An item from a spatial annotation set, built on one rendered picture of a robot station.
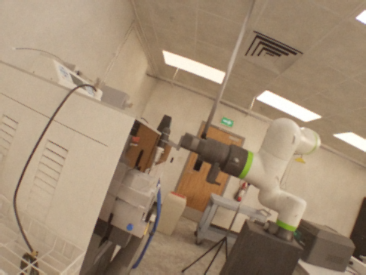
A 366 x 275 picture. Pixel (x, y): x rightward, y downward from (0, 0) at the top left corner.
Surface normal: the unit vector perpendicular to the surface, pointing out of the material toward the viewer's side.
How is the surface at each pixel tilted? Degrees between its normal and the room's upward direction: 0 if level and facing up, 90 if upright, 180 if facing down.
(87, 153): 90
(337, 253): 90
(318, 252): 90
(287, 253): 90
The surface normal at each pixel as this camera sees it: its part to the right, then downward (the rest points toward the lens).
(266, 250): -0.22, -0.17
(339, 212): -0.02, -0.10
